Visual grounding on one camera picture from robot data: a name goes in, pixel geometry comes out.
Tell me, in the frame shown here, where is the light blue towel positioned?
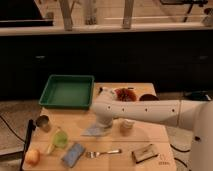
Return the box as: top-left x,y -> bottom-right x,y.
82,123 -> 111,137

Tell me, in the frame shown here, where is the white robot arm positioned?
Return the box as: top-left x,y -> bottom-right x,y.
92,89 -> 213,171

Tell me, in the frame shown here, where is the orange bowl with food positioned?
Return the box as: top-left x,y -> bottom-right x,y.
115,88 -> 137,101

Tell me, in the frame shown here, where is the silver metal fork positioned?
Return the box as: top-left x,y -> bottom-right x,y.
85,149 -> 122,159

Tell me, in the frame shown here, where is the dark red bowl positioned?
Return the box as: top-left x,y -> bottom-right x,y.
139,94 -> 159,101

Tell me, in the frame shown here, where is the blue sponge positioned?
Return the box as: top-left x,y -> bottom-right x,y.
62,143 -> 85,168

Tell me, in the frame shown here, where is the green plastic cup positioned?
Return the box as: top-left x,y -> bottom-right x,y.
52,130 -> 68,148

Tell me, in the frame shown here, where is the black rectangular scrub block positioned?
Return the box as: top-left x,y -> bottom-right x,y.
132,144 -> 159,164

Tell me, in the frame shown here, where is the green plastic tray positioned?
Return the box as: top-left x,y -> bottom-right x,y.
39,75 -> 94,110

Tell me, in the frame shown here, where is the pale yellow scoop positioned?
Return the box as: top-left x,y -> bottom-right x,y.
46,143 -> 56,155

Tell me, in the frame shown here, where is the small metal cup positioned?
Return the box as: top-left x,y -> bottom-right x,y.
36,115 -> 51,132

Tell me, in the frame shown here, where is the yellow onion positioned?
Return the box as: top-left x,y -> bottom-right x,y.
25,149 -> 40,165

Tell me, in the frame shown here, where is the black power cable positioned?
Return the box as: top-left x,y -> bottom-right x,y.
170,143 -> 192,171

